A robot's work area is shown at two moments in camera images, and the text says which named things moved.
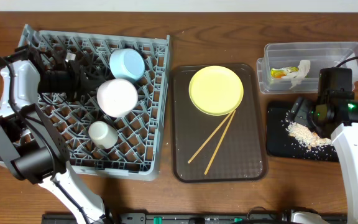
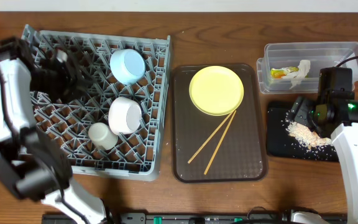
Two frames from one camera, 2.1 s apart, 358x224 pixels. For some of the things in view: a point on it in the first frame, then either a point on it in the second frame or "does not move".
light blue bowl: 127,64 does not move
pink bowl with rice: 117,98 -> 124,116
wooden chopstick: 209,137 does not move
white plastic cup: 103,134 does not move
